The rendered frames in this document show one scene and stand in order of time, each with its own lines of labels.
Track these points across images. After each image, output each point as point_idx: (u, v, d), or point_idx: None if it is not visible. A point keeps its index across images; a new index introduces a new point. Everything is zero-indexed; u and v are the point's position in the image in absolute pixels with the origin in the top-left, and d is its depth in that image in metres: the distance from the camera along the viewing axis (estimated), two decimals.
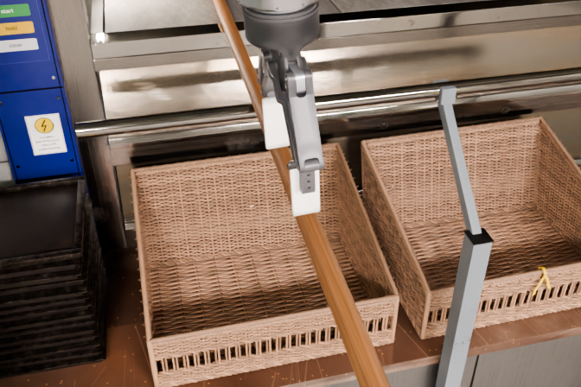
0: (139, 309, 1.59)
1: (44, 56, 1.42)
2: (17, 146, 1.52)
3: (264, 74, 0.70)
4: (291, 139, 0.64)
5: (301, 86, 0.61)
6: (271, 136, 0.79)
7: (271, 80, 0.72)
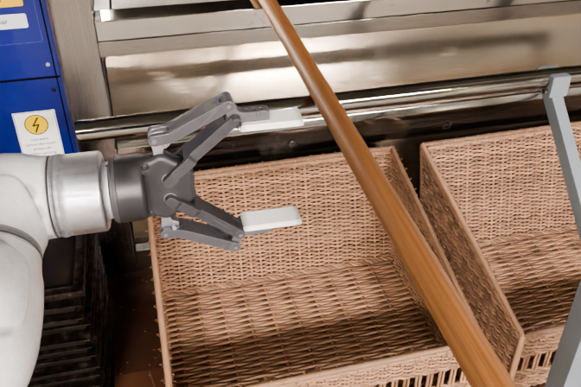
0: (154, 351, 1.29)
1: (35, 37, 1.12)
2: (3, 150, 1.22)
3: None
4: None
5: (171, 231, 0.76)
6: (283, 117, 0.72)
7: (205, 143, 0.71)
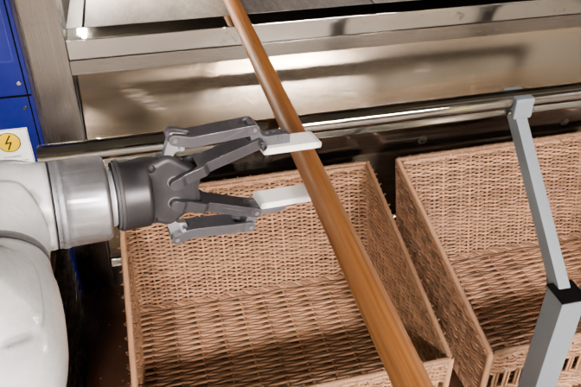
0: (128, 366, 1.30)
1: (6, 57, 1.12)
2: None
3: (196, 161, 0.71)
4: None
5: (182, 235, 0.73)
6: (298, 141, 0.74)
7: None
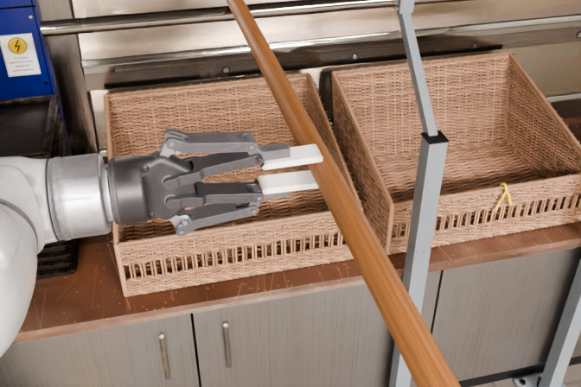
0: (112, 230, 1.63)
1: None
2: None
3: (195, 164, 0.73)
4: (235, 191, 0.76)
5: (188, 225, 0.76)
6: (302, 154, 0.75)
7: (215, 165, 0.73)
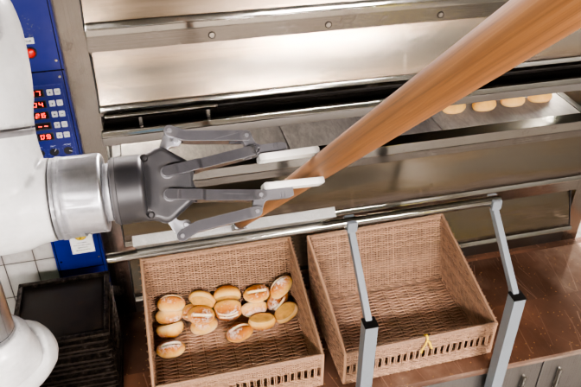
0: (146, 361, 2.25)
1: None
2: (61, 249, 2.17)
3: (196, 173, 0.74)
4: (238, 201, 0.74)
5: (191, 237, 0.72)
6: (301, 157, 0.76)
7: (214, 167, 0.74)
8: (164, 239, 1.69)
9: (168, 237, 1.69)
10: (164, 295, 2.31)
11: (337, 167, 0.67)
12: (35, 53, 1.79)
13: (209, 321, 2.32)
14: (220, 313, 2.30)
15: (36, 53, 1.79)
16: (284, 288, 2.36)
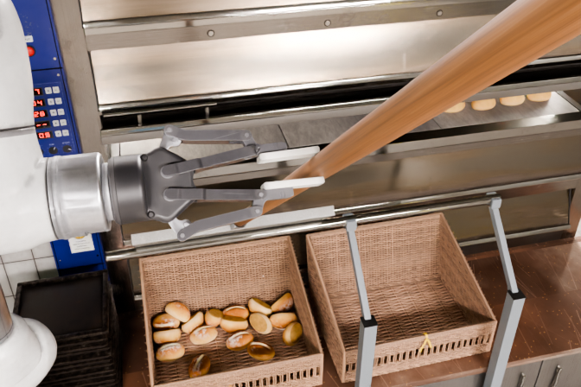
0: (145, 359, 2.25)
1: None
2: (60, 247, 2.17)
3: (196, 173, 0.74)
4: (238, 201, 0.74)
5: (190, 236, 0.71)
6: (301, 157, 0.76)
7: (214, 167, 0.74)
8: (163, 237, 1.69)
9: (167, 237, 1.69)
10: (177, 301, 2.34)
11: (337, 167, 0.67)
12: (35, 51, 1.79)
13: (209, 331, 2.28)
14: (203, 356, 2.18)
15: (35, 51, 1.79)
16: None
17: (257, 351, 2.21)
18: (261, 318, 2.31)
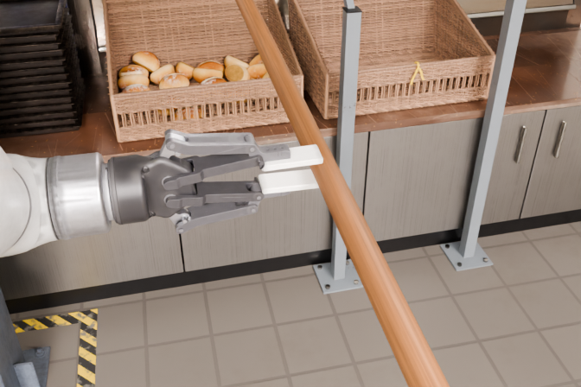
0: (109, 104, 2.04)
1: None
2: None
3: (195, 164, 0.73)
4: (235, 189, 0.76)
5: (188, 223, 0.76)
6: (303, 154, 0.75)
7: (215, 165, 0.73)
8: None
9: None
10: None
11: None
12: None
13: (180, 77, 2.08)
14: None
15: None
16: None
17: (231, 91, 2.01)
18: (238, 67, 2.11)
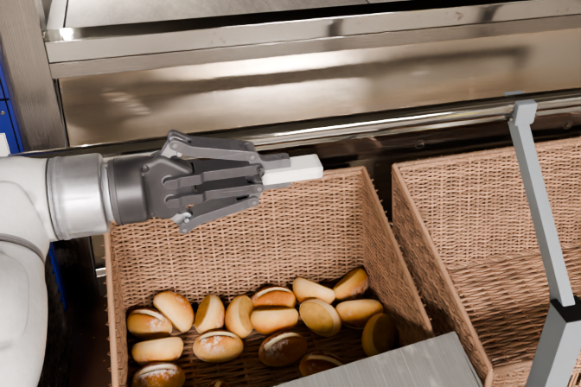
0: None
1: None
2: None
3: None
4: (236, 184, 0.75)
5: (191, 223, 0.76)
6: (303, 163, 0.76)
7: None
8: None
9: None
10: (176, 294, 1.36)
11: None
12: None
13: (226, 343, 1.25)
14: (220, 384, 1.17)
15: None
16: None
17: (318, 371, 1.20)
18: (322, 309, 1.31)
